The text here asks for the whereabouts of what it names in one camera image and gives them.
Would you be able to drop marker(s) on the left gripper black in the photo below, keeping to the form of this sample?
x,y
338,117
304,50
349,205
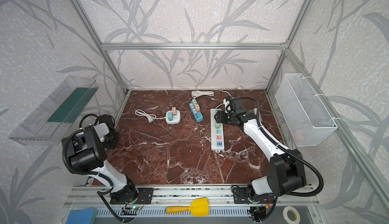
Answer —
x,y
109,136

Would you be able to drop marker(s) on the white tape roll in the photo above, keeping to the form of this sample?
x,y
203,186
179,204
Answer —
x,y
291,215

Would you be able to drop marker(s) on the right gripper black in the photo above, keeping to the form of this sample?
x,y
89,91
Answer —
x,y
222,116

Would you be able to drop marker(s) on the white long power strip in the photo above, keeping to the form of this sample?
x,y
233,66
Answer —
x,y
217,135

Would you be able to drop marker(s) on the white wire basket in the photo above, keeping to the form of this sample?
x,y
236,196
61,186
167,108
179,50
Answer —
x,y
308,120

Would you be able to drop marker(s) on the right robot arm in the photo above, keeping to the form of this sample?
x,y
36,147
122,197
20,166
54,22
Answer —
x,y
286,172

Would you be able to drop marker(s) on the blue sponge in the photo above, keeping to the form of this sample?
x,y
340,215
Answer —
x,y
82,216

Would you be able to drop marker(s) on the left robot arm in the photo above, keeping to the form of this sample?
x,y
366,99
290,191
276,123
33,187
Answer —
x,y
84,153

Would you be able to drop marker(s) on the clear plastic wall shelf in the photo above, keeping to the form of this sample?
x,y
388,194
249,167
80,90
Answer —
x,y
51,120

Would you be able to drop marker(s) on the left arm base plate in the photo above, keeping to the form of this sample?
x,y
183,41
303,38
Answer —
x,y
144,197

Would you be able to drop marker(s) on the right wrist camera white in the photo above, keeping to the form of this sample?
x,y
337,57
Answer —
x,y
227,104

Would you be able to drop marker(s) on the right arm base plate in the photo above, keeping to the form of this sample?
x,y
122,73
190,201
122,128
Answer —
x,y
240,195

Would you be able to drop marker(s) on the yellow toy shovel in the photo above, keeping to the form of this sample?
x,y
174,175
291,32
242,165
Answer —
x,y
198,208

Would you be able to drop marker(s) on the blue power strip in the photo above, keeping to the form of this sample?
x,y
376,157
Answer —
x,y
195,94

